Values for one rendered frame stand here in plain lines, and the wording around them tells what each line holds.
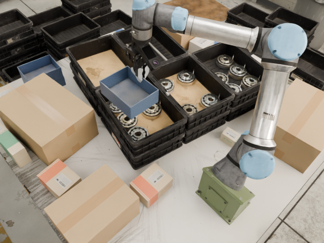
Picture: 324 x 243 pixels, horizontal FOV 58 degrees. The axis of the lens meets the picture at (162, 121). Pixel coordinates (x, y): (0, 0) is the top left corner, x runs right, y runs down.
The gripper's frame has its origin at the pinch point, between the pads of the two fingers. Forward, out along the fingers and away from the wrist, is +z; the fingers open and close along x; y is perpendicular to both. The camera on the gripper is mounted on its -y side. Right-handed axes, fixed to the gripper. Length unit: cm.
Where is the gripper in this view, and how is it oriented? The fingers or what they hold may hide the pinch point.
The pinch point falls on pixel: (142, 80)
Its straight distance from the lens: 123.8
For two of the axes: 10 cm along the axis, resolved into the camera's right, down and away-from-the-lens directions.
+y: -6.7, -5.9, 4.5
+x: -7.4, 4.5, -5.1
